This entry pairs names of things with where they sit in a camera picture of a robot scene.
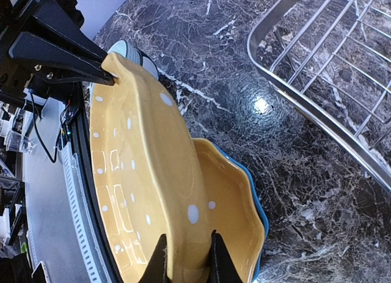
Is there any metal wire dish rack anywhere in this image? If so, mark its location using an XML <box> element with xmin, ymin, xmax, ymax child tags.
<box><xmin>247</xmin><ymin>0</ymin><xmax>390</xmax><ymax>189</ymax></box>

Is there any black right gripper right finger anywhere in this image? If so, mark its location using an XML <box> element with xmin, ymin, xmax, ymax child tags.
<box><xmin>209</xmin><ymin>230</ymin><xmax>242</xmax><ymax>283</ymax></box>

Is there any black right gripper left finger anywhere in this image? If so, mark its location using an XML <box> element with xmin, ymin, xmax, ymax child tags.
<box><xmin>141</xmin><ymin>234</ymin><xmax>169</xmax><ymax>283</ymax></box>

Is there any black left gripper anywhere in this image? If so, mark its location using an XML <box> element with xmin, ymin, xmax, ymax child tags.
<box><xmin>1</xmin><ymin>0</ymin><xmax>114</xmax><ymax>98</ymax></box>

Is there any blue plate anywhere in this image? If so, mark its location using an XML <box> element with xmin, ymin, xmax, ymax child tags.
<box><xmin>212</xmin><ymin>143</ymin><xmax>269</xmax><ymax>282</ymax></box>

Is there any white slotted cable duct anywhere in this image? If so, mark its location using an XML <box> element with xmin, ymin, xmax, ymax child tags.
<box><xmin>61</xmin><ymin>143</ymin><xmax>107</xmax><ymax>282</ymax></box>

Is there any green ceramic bowl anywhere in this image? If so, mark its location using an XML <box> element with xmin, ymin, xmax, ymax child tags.
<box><xmin>108</xmin><ymin>39</ymin><xmax>159</xmax><ymax>80</ymax></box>

